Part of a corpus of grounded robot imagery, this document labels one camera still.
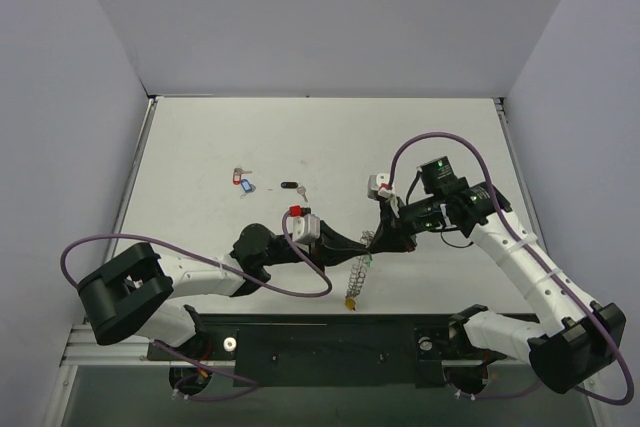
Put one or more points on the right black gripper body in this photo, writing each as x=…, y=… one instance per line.
x=393, y=229

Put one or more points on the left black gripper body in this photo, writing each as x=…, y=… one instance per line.
x=316, y=248

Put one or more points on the round metal keyring disc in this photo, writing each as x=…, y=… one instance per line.
x=358, y=272

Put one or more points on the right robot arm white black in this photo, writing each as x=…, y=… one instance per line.
x=573, y=337

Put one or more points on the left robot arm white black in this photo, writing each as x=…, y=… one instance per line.
x=139, y=291

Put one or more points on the yellow tag key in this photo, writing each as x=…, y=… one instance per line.
x=350, y=304

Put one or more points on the silver key black tag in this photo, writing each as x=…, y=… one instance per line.
x=297, y=187

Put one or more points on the blue tag key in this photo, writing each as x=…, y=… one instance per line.
x=247, y=187

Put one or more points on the red tag key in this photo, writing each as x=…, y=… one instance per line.
x=238, y=174

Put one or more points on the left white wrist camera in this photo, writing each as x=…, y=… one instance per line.
x=306, y=226

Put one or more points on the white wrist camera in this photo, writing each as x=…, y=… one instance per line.
x=306, y=226
x=379, y=188

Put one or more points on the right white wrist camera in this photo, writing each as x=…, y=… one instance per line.
x=379, y=188

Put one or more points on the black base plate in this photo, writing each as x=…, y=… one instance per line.
x=334, y=371

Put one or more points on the aluminium frame rail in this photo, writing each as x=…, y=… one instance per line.
x=100, y=347

